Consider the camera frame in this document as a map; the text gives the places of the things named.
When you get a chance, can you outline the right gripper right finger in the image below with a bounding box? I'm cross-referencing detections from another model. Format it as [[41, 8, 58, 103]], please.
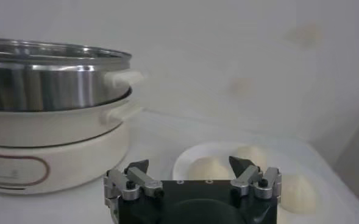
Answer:
[[229, 155, 283, 201]]

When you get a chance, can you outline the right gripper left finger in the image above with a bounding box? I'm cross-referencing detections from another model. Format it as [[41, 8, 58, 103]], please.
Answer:
[[104, 159, 165, 201]]

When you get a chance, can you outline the white steamed baozi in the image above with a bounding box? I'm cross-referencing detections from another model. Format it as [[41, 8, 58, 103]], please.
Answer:
[[279, 173, 318, 214], [235, 145, 269, 172], [187, 156, 233, 181]]

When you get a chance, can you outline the stainless steel steamer basket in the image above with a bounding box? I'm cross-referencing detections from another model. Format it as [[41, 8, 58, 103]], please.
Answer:
[[0, 36, 144, 112]]

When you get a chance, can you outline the white round plate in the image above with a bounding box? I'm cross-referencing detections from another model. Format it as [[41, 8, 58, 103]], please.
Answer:
[[172, 141, 320, 220]]

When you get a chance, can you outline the cream electric cooker base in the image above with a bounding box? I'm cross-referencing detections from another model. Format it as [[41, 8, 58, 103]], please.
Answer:
[[0, 88, 143, 195]]

